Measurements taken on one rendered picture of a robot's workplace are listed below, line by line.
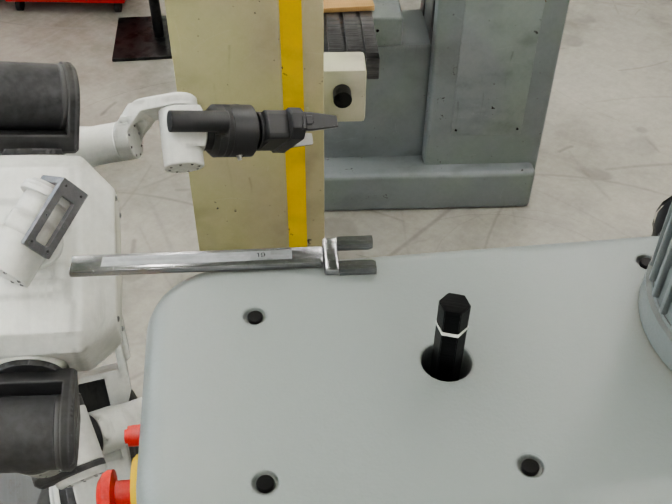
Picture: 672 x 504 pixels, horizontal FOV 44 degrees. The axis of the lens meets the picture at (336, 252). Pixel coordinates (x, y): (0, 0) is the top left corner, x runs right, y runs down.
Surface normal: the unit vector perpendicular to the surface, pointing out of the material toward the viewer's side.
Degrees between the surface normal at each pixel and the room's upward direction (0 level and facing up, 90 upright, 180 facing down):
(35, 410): 10
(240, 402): 0
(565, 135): 0
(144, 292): 0
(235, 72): 90
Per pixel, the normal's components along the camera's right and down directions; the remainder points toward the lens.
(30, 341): 0.18, 0.45
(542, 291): 0.00, -0.74
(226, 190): 0.11, 0.67
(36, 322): 0.18, -0.25
